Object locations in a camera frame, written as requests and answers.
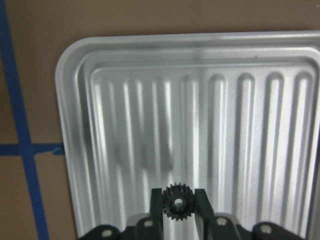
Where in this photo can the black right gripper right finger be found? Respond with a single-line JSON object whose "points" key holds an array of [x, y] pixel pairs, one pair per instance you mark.
{"points": [[209, 225]]}

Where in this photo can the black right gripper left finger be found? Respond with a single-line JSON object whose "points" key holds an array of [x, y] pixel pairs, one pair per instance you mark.
{"points": [[151, 227]]}

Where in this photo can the small black bearing gear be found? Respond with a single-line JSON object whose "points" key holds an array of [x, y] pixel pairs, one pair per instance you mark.
{"points": [[178, 202]]}

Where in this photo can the silver ribbed metal tray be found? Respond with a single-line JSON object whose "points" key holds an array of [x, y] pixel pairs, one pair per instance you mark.
{"points": [[237, 114]]}

